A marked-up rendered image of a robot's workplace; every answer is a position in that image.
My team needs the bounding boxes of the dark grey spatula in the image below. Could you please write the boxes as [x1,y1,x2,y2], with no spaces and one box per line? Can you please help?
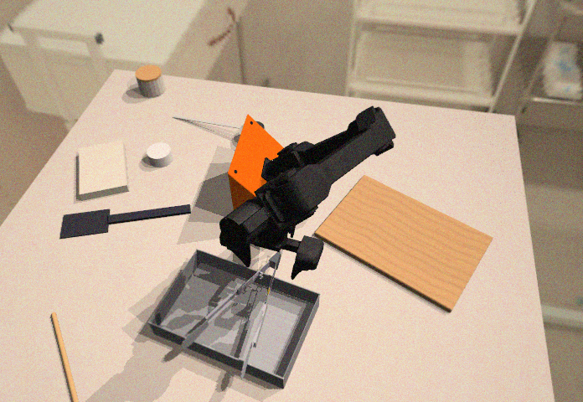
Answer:
[59,204,191,239]

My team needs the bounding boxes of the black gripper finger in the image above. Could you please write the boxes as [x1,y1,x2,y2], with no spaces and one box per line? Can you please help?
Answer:
[227,243,251,267]
[291,263,308,280]

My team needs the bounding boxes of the small grey jar with orange lid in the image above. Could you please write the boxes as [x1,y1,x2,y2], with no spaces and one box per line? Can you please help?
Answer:
[135,64,166,98]

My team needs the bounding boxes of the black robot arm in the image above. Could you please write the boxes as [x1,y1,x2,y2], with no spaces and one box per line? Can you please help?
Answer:
[219,106,396,249]

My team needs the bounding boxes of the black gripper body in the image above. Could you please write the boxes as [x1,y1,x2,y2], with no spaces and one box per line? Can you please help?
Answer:
[219,224,324,271]

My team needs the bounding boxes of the short white cylinder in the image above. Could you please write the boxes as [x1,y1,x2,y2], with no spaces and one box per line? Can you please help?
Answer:
[147,142,173,168]

